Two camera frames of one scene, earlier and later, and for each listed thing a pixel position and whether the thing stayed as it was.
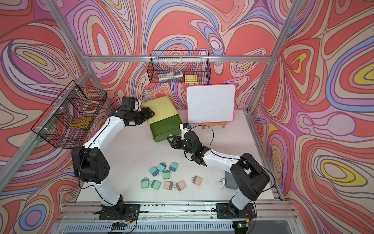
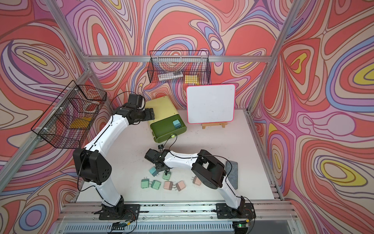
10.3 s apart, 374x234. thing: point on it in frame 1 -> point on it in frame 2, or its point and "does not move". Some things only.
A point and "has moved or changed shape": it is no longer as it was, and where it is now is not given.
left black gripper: [146, 112] does not move
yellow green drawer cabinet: [166, 122] does not move
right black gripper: [177, 140] -> [158, 169]
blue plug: [173, 166] has moved or changed shape
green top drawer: [167, 127] does not move
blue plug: [154, 171] does not move
